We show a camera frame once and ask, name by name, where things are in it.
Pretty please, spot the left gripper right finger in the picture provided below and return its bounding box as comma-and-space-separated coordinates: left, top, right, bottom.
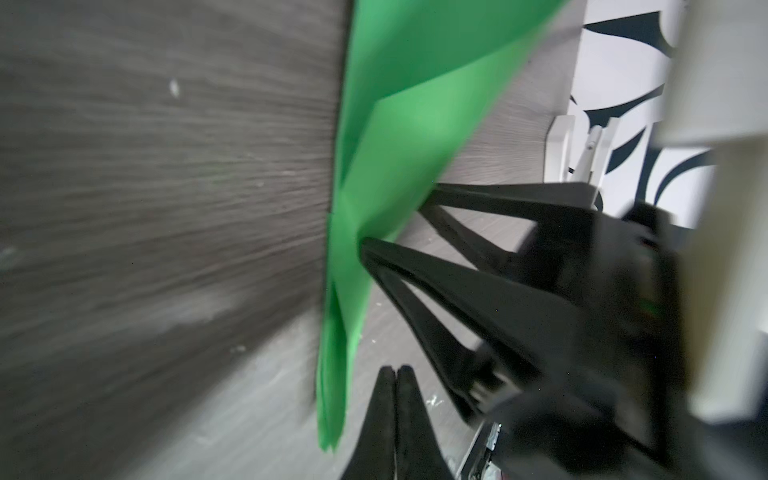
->
395, 365, 454, 480

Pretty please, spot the green square paper sheet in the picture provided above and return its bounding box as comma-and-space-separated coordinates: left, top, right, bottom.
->
316, 1, 562, 451

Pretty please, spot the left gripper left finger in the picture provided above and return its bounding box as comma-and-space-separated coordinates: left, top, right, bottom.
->
341, 366, 397, 480

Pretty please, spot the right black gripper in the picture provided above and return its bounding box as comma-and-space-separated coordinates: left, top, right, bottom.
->
359, 183, 767, 479

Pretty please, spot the white box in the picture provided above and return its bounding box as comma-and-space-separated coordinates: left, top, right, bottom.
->
543, 115, 621, 188

